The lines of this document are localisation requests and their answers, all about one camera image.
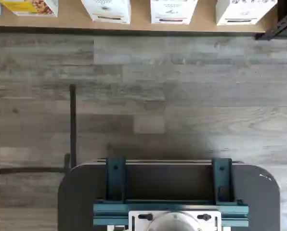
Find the brown low shelf board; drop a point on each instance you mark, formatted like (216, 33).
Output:
(139, 14)

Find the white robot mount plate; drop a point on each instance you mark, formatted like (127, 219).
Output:
(136, 223)

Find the teal aluminium frame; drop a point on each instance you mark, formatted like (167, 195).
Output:
(114, 180)

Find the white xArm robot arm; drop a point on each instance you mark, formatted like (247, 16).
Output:
(174, 222)

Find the white box pink strip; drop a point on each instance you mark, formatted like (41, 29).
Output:
(172, 12)

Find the black floor strip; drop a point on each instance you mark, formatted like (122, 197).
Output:
(73, 120)

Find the white box yellow strip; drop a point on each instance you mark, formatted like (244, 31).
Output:
(105, 12)

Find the dark rounded cart top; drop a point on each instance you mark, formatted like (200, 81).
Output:
(76, 204)

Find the purely elizabeth granola box yellow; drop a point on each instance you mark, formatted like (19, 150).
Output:
(25, 7)

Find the white box dark strip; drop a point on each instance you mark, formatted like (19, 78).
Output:
(242, 12)

